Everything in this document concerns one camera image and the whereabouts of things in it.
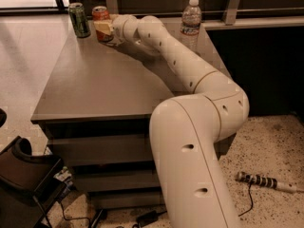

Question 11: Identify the green soda can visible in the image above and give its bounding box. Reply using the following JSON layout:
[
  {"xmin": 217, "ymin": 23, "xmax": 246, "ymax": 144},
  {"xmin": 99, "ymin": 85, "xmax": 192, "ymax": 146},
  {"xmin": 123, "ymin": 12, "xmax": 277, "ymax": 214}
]
[{"xmin": 68, "ymin": 2, "xmax": 90, "ymax": 38}]

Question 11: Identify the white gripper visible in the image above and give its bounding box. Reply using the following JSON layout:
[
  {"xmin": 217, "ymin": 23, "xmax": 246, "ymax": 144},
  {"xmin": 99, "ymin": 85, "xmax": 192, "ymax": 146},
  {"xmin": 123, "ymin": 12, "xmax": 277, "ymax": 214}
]
[{"xmin": 93, "ymin": 14, "xmax": 129, "ymax": 43}]

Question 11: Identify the top cabinet drawer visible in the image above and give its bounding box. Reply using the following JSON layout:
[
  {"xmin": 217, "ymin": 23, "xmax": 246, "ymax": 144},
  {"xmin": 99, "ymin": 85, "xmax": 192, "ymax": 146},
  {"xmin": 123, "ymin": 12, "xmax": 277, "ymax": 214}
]
[{"xmin": 47, "ymin": 134, "xmax": 153, "ymax": 166}]

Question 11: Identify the bottom cabinet drawer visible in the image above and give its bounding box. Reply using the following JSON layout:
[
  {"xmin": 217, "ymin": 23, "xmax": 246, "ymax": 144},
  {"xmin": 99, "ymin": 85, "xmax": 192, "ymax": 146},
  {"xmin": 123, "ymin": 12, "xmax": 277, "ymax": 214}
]
[{"xmin": 90, "ymin": 191, "xmax": 164, "ymax": 209}]

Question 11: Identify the grey drawer cabinet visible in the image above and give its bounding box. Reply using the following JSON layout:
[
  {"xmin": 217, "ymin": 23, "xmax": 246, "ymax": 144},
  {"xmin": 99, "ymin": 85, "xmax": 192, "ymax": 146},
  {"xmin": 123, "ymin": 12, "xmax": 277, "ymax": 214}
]
[{"xmin": 31, "ymin": 20, "xmax": 225, "ymax": 197}]

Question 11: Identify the black cable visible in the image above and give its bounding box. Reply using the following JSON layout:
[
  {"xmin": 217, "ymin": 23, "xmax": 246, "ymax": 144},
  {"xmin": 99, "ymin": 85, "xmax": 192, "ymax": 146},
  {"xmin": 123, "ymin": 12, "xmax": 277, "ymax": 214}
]
[{"xmin": 56, "ymin": 182, "xmax": 255, "ymax": 228}]

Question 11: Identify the red coke can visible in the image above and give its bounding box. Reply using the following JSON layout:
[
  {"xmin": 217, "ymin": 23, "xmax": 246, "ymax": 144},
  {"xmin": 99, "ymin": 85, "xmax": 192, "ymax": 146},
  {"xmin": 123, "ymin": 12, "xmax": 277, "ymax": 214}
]
[{"xmin": 92, "ymin": 6, "xmax": 113, "ymax": 43}]

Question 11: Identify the clear plastic water bottle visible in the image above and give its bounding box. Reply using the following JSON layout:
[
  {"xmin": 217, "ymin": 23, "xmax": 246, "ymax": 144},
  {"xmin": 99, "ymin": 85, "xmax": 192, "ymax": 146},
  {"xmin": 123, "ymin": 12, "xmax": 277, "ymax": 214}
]
[{"xmin": 180, "ymin": 0, "xmax": 202, "ymax": 51}]

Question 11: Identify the middle cabinet drawer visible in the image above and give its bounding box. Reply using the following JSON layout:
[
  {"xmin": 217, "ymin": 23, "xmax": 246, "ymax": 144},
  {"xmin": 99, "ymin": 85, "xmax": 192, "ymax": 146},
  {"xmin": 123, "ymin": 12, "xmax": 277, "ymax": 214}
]
[{"xmin": 73, "ymin": 170, "xmax": 160, "ymax": 192}]

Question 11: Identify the striped black white wand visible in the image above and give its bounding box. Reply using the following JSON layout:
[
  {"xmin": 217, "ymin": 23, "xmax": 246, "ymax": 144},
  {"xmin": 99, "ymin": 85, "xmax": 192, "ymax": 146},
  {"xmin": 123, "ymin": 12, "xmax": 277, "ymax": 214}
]
[{"xmin": 236, "ymin": 172, "xmax": 304, "ymax": 194}]

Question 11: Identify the black power adapter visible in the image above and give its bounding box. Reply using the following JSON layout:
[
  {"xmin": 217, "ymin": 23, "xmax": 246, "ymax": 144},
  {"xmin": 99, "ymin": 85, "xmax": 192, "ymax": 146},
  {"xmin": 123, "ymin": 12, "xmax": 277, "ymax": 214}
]
[{"xmin": 136, "ymin": 211, "xmax": 158, "ymax": 228}]

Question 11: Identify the black office chair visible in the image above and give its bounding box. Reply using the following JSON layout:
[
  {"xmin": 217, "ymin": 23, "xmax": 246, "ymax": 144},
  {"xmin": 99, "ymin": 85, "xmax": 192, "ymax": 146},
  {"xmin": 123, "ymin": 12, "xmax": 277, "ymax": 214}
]
[{"xmin": 0, "ymin": 107, "xmax": 66, "ymax": 228}]

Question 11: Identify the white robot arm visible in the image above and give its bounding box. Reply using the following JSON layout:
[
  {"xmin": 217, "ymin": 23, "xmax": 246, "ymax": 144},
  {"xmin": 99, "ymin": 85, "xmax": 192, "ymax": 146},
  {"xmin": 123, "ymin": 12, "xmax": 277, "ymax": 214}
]
[{"xmin": 94, "ymin": 15, "xmax": 249, "ymax": 228}]

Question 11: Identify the right metal bracket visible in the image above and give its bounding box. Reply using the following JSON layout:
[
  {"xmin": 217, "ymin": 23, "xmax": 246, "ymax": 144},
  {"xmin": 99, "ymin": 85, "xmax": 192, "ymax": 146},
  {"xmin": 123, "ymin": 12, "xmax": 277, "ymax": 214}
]
[{"xmin": 222, "ymin": 0, "xmax": 240, "ymax": 26}]

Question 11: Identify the cabinet drawer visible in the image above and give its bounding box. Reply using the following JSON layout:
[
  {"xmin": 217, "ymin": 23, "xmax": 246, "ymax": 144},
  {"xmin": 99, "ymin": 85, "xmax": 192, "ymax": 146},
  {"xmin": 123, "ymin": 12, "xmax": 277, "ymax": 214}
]
[
  {"xmin": 73, "ymin": 170, "xmax": 160, "ymax": 192},
  {"xmin": 90, "ymin": 191, "xmax": 164, "ymax": 209},
  {"xmin": 47, "ymin": 134, "xmax": 153, "ymax": 166}
]

